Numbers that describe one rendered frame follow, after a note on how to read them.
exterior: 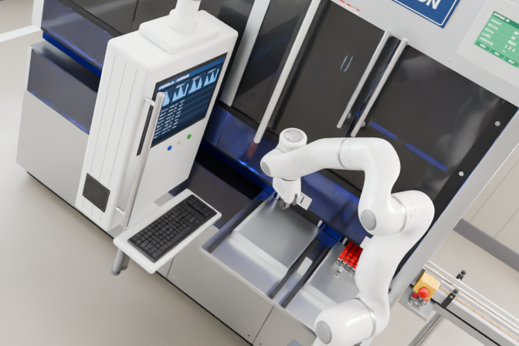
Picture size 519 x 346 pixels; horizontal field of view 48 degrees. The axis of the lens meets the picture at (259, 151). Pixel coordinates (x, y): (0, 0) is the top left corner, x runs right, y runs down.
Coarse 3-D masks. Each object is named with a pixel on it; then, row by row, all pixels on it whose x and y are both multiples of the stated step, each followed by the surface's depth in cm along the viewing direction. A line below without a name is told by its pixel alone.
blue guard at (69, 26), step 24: (48, 0) 265; (48, 24) 271; (72, 24) 263; (96, 48) 262; (216, 120) 243; (240, 120) 237; (216, 144) 249; (240, 144) 242; (264, 144) 236; (312, 192) 233; (336, 192) 228; (336, 216) 232; (360, 240) 231
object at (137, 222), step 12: (192, 192) 251; (168, 204) 241; (132, 216) 230; (144, 216) 232; (156, 216) 234; (216, 216) 245; (132, 228) 225; (204, 228) 238; (120, 240) 218; (192, 240) 233; (132, 252) 216; (144, 264) 214; (156, 264) 215
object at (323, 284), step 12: (336, 252) 241; (348, 252) 244; (324, 264) 233; (312, 276) 226; (324, 276) 228; (348, 276) 232; (312, 288) 218; (324, 288) 223; (336, 288) 225; (348, 288) 228; (324, 300) 217; (336, 300) 221
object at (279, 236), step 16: (256, 208) 240; (272, 208) 249; (288, 208) 252; (240, 224) 230; (256, 224) 238; (272, 224) 241; (288, 224) 244; (304, 224) 248; (240, 240) 227; (256, 240) 231; (272, 240) 234; (288, 240) 237; (304, 240) 240; (272, 256) 222; (288, 256) 230
